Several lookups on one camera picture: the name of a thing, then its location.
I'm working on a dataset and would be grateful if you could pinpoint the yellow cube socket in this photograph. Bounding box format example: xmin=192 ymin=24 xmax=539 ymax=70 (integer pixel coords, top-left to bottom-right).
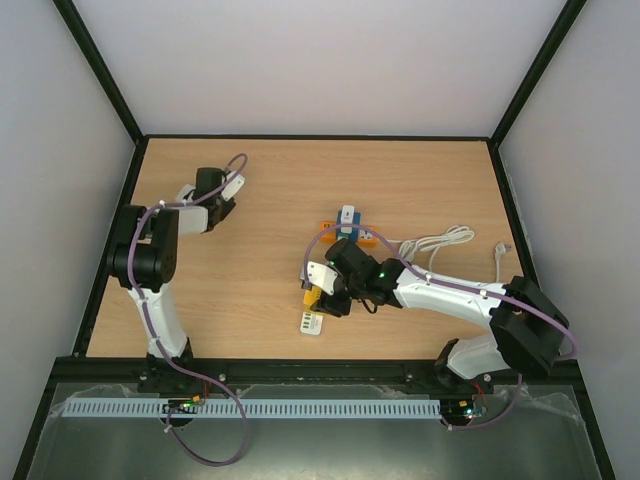
xmin=303 ymin=286 xmax=323 ymax=312

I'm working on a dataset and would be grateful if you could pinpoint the white power strip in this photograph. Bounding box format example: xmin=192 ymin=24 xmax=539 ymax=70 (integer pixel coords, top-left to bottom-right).
xmin=299 ymin=311 xmax=324 ymax=336

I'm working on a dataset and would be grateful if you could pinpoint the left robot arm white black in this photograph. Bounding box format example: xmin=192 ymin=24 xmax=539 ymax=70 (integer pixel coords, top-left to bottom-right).
xmin=107 ymin=167 xmax=245 ymax=392

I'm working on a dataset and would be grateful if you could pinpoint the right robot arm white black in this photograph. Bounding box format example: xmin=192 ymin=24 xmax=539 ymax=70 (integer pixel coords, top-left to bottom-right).
xmin=301 ymin=239 xmax=569 ymax=392

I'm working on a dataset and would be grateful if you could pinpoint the blue cube socket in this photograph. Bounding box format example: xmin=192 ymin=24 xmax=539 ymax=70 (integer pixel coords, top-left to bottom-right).
xmin=336 ymin=211 xmax=361 ymax=242

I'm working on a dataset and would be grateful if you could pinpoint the orange power strip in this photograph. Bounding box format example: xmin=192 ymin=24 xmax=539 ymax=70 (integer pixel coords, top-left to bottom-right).
xmin=320 ymin=228 xmax=378 ymax=248

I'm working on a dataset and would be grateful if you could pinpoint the white charger on blue cube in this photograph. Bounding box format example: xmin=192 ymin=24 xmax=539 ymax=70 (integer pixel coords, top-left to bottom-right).
xmin=339 ymin=205 xmax=355 ymax=235

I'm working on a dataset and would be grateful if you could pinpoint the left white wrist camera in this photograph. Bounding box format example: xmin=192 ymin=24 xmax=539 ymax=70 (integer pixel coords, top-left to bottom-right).
xmin=221 ymin=171 xmax=245 ymax=201

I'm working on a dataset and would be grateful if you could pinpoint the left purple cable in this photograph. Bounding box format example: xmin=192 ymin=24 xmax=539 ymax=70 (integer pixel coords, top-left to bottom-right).
xmin=127 ymin=152 xmax=251 ymax=466

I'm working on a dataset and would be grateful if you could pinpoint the purple cable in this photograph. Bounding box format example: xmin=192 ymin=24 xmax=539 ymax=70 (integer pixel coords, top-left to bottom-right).
xmin=302 ymin=222 xmax=581 ymax=432
xmin=127 ymin=152 xmax=251 ymax=466

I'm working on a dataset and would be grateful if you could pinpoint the light blue slotted cable duct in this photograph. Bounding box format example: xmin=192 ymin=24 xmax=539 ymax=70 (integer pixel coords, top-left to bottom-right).
xmin=62 ymin=398 xmax=442 ymax=420

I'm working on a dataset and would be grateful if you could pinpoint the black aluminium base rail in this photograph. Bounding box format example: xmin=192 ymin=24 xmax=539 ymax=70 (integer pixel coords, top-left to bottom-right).
xmin=49 ymin=354 xmax=581 ymax=396

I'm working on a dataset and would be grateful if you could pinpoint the black enclosure frame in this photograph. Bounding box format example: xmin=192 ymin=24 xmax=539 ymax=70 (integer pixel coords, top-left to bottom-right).
xmin=13 ymin=0 xmax=615 ymax=479

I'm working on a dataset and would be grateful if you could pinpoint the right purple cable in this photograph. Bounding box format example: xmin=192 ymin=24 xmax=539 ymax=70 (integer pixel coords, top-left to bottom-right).
xmin=302 ymin=222 xmax=581 ymax=432

